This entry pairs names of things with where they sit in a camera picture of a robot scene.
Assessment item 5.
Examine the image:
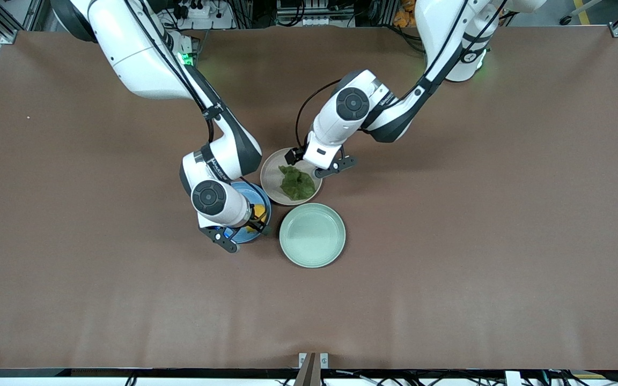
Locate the yellow lemon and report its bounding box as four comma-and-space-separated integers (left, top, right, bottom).
246, 203, 268, 234

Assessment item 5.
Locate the green lettuce leaf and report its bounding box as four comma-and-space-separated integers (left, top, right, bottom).
278, 165, 317, 202

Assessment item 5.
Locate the beige plate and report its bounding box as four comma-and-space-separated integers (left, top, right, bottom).
260, 147, 323, 206

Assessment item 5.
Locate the blue plate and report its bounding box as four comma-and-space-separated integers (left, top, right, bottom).
227, 181, 273, 244

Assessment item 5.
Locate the light green plate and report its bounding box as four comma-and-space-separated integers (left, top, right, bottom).
279, 203, 347, 269

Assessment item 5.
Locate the orange packaged goods pile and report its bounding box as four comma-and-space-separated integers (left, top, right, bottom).
393, 0, 417, 28

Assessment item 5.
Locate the white power strip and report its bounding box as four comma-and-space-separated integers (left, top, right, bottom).
179, 2, 214, 20

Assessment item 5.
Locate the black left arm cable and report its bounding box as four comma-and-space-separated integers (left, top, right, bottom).
294, 0, 508, 155

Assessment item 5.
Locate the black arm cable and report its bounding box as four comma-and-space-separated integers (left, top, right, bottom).
124, 0, 225, 144
294, 0, 508, 155

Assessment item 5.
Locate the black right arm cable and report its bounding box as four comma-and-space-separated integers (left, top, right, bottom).
124, 0, 225, 144

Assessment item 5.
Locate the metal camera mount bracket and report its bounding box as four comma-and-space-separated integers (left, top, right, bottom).
294, 352, 330, 386

